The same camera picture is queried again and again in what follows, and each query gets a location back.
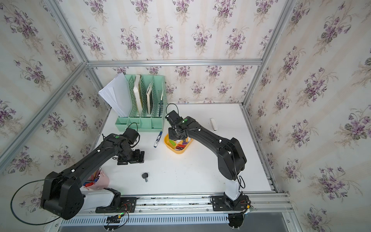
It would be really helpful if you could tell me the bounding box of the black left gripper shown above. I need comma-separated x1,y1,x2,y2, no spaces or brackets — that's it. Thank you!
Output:
119,147,146,166

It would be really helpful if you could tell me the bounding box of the yellow plastic storage box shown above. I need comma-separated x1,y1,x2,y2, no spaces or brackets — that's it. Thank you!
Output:
164,134,193,154

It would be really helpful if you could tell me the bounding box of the red usb drive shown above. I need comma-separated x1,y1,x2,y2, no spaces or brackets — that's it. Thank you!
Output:
176,144,186,149

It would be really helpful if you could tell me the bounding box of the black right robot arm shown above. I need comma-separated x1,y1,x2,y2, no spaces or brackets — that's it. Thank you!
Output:
165,110,247,205

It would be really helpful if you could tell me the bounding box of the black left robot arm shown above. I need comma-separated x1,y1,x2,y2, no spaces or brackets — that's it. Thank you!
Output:
40,128,145,219

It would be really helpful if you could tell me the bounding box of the black round key usb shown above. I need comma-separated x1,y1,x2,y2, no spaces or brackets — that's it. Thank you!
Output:
142,173,148,182

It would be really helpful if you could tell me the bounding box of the blue white marker pen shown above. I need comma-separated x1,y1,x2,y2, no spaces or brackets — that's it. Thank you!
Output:
154,131,163,148

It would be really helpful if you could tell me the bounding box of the white stapler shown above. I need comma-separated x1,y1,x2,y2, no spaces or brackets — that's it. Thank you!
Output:
210,118,218,131

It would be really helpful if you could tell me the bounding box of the pink pen cup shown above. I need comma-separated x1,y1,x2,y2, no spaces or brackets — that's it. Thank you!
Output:
83,170,110,190

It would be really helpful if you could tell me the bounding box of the tan notebook in organizer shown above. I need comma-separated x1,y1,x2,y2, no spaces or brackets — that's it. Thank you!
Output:
146,84,153,115

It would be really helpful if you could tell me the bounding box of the green mesh file organizer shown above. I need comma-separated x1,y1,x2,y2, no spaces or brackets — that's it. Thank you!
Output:
115,74,168,132

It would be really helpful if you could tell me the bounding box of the white book in organizer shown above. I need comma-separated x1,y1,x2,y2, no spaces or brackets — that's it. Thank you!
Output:
133,74,143,116

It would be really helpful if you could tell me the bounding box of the white paper stack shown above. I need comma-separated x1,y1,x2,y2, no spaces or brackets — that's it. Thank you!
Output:
98,73,132,118

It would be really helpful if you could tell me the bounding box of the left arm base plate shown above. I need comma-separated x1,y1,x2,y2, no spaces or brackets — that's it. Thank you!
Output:
95,197,137,214

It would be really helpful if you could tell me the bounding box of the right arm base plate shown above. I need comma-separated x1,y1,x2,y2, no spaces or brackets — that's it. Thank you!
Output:
210,194,251,211

